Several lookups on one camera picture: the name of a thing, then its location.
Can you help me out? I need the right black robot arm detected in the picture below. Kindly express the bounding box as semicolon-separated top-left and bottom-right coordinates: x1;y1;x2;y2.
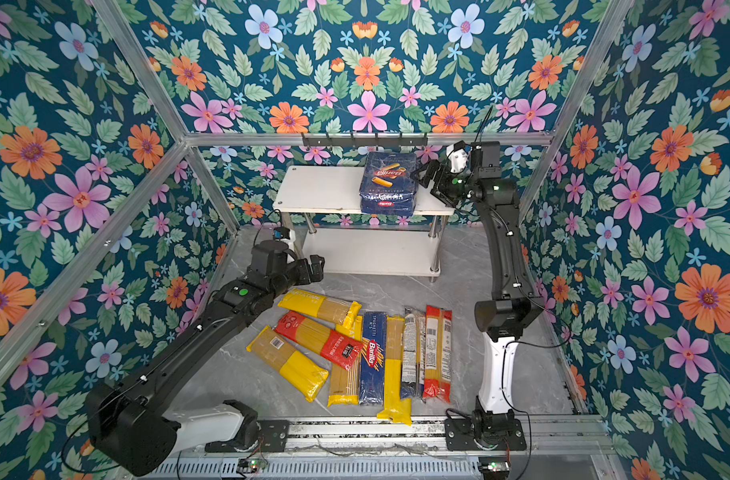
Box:
413;141;544;425

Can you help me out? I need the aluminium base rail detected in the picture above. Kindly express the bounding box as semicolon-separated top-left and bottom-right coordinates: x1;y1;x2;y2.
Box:
149;415;626;479

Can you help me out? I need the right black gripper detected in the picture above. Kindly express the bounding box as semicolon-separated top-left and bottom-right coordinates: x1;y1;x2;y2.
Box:
411;161;479;205

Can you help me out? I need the red-edged spaghetti bag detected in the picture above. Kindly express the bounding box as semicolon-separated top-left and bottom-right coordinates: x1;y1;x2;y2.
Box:
423;305;453;404

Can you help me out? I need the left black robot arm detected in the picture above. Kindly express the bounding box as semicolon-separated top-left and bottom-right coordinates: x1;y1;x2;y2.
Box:
85;240;325;476

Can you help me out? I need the white two-tier shelf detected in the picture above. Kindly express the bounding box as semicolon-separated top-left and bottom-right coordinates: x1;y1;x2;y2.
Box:
273;166;454;280

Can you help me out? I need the red spaghetti bag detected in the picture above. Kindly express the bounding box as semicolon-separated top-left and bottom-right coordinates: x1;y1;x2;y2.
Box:
274;311;362;370

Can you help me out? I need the yellow spaghetti bag long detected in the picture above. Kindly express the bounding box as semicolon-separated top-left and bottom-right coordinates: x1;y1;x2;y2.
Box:
377;316;412;426

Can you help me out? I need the blue Barilla pasta bag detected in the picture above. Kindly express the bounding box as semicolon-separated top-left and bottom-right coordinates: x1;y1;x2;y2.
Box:
359;152;418;216

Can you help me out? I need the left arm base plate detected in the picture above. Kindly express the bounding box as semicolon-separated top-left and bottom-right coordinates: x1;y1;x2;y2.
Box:
205;419;290;453

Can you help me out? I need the blue Barilla spaghetti box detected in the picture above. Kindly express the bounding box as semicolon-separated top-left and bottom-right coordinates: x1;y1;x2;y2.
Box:
359;311;387;405

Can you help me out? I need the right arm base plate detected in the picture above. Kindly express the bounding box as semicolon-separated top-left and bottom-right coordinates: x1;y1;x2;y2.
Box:
444;417;528;452

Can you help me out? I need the clear spaghetti bag label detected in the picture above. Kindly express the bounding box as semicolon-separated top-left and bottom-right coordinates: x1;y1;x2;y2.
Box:
400;307;426;399

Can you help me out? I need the yellow spaghetti bag upright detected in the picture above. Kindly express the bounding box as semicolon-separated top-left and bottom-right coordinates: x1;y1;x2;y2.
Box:
327;315;363;407

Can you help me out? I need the metal hook rail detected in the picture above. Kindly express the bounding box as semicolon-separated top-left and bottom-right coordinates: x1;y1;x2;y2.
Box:
301;133;429;149

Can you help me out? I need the yellow spaghetti bag top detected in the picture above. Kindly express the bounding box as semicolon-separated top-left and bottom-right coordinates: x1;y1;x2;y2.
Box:
278;288;362;329

